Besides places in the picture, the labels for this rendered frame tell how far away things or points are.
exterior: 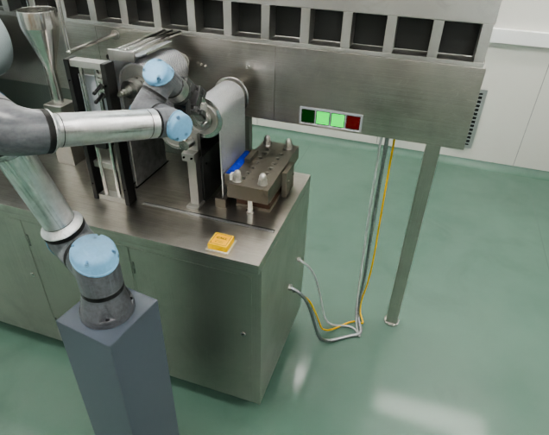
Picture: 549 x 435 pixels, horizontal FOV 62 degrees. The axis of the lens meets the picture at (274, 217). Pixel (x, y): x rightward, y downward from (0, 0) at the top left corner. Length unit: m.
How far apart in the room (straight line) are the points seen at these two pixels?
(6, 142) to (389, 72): 1.25
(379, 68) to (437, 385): 1.50
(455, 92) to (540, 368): 1.54
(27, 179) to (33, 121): 0.22
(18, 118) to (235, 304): 0.99
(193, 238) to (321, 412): 1.04
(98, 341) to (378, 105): 1.24
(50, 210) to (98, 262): 0.18
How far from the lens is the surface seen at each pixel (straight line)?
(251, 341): 1.83
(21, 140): 1.08
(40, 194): 1.28
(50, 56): 2.09
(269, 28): 1.85
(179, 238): 1.65
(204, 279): 1.70
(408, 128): 1.84
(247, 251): 1.57
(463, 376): 2.55
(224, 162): 1.74
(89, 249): 1.29
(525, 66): 4.21
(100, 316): 1.36
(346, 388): 2.34
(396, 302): 2.53
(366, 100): 1.82
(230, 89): 1.79
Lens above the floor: 1.88
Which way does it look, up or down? 34 degrees down
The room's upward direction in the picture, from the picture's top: 2 degrees clockwise
